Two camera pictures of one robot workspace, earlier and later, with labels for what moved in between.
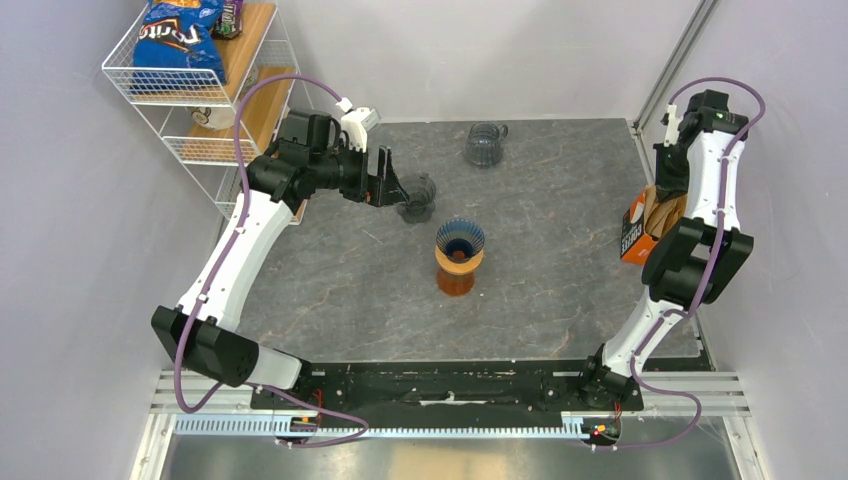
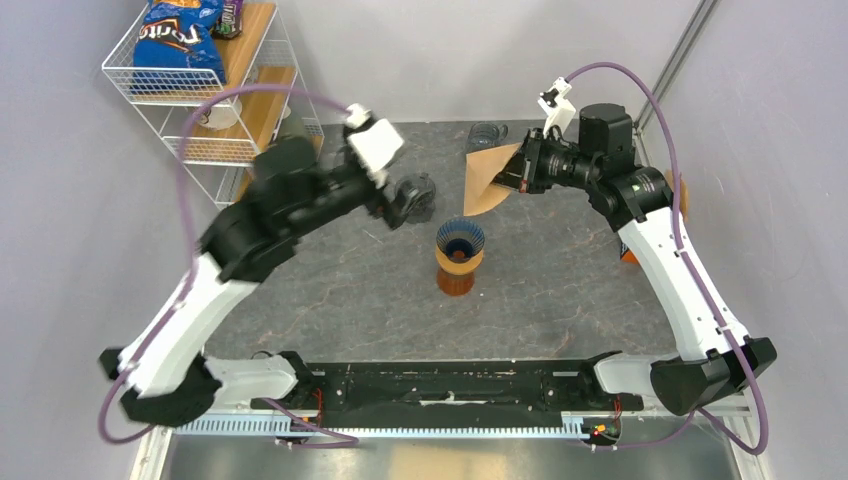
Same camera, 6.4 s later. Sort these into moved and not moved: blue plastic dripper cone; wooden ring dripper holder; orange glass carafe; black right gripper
Moved: black right gripper
Not moved: blue plastic dripper cone; wooden ring dripper holder; orange glass carafe
